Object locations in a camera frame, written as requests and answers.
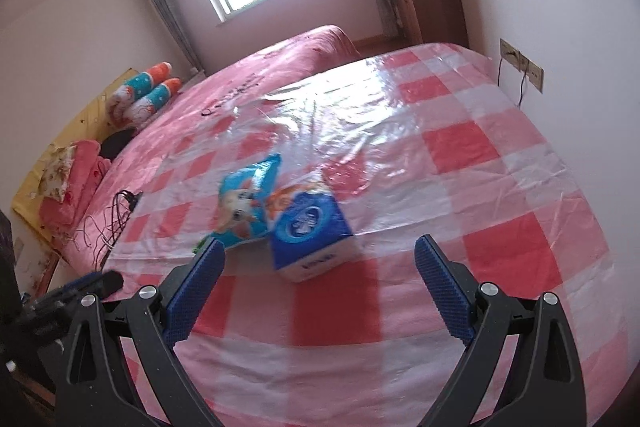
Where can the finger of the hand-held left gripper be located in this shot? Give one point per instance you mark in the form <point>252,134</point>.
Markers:
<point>87,283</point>

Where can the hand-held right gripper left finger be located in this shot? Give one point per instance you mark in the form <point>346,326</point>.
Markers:
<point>197,287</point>

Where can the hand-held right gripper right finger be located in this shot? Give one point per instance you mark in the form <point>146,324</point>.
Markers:
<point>442,287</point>

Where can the blue snack packet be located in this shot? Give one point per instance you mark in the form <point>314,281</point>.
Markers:
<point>240,207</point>

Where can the small blue white packet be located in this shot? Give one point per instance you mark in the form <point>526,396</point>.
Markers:
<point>310,232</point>

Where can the black power adapter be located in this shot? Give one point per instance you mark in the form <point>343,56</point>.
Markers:
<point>134,199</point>

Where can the pink folded blanket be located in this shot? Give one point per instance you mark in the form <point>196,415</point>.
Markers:
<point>90,172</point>

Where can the floral pillow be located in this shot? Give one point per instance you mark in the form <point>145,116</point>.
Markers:
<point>57,172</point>

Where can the black cloth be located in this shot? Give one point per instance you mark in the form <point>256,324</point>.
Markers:
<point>117,144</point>

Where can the red checked plastic tablecloth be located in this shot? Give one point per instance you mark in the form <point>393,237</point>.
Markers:
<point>450,142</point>

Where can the yellow star print sheet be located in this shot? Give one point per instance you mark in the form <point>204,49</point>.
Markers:
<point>85,122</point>

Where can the cartoon print roll pillow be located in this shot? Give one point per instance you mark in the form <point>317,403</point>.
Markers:
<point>145,79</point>
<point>155,99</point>

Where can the bed with pink sheet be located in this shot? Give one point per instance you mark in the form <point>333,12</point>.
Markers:
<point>225,87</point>

